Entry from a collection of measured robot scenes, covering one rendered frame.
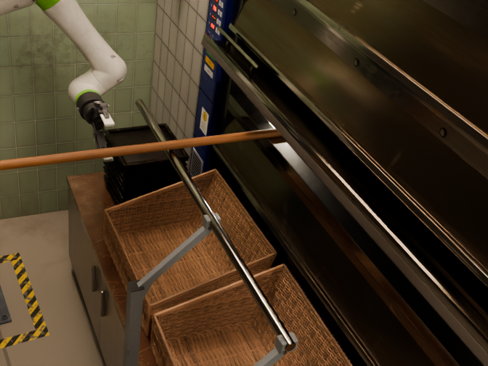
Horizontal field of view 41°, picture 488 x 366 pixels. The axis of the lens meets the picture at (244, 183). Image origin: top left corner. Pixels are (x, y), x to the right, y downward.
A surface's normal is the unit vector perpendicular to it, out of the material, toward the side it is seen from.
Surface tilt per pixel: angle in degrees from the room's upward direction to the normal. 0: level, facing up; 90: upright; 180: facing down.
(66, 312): 0
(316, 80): 70
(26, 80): 90
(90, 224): 0
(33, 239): 0
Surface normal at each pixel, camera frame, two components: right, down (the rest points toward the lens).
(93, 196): 0.14, -0.81
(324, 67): -0.80, -0.15
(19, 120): 0.41, 0.57
